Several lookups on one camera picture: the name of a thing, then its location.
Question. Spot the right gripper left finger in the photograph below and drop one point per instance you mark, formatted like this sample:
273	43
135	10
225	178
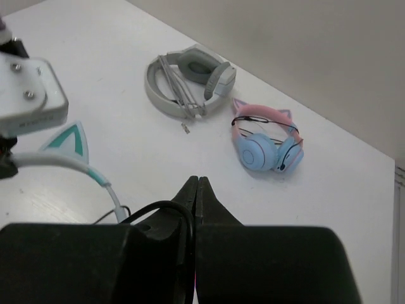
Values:
151	261

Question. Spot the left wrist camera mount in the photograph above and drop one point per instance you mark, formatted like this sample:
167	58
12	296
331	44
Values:
32	98

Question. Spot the pink blue cat-ear headphones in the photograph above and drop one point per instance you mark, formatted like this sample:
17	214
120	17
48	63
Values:
259	152

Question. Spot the teal cat-ear headphones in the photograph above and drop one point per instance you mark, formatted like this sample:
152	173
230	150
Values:
68	148

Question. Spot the aluminium side rail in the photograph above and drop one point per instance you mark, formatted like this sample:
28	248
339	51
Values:
397	282

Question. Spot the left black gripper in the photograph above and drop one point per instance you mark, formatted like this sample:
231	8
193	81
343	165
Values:
8	168

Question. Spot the grey white headphones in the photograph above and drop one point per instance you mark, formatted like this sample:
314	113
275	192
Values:
190	83

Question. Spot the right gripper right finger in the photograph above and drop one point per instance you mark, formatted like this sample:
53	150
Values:
237	263

